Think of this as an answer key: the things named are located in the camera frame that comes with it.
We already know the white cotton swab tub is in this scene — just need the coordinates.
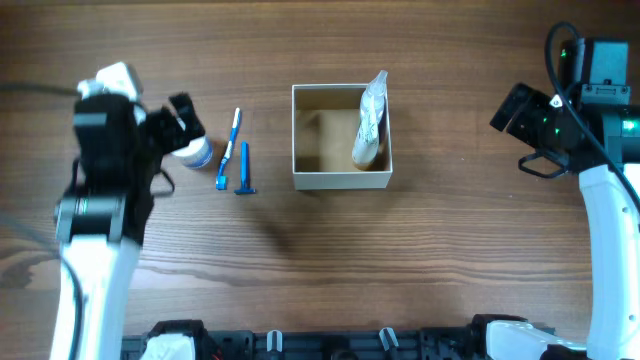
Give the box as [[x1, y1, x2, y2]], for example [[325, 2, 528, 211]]
[[171, 136, 214, 169]]

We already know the blue white toothbrush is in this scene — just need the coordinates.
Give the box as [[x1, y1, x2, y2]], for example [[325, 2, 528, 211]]
[[216, 108, 242, 190]]

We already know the dark blue spray bottle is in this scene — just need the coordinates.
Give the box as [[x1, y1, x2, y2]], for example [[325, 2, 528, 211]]
[[368, 70, 388, 156]]

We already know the white amber tube bottle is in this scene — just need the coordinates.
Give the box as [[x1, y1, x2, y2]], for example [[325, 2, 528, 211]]
[[352, 93, 385, 170]]

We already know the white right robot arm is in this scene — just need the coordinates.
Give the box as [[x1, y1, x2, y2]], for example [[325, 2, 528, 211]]
[[465, 32, 639, 359]]

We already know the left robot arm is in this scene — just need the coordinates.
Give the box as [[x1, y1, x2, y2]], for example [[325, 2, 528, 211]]
[[50, 93, 205, 359]]

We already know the blue disposable razor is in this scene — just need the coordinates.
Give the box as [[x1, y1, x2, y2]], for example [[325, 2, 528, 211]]
[[234, 142, 256, 195]]

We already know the white cardboard box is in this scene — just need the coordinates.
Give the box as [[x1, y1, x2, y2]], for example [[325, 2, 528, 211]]
[[291, 83, 394, 191]]

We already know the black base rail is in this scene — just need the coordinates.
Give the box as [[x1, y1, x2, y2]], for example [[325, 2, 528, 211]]
[[208, 324, 488, 360]]

